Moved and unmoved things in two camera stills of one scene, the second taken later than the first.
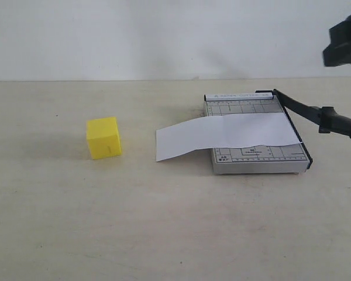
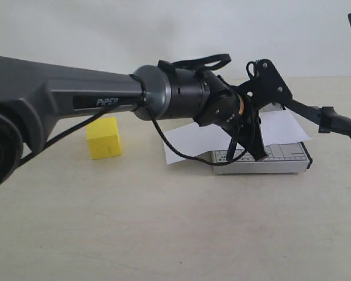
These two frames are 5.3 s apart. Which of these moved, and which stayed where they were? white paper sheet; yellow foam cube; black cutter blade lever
Moved: white paper sheet
Stayed: yellow foam cube; black cutter blade lever
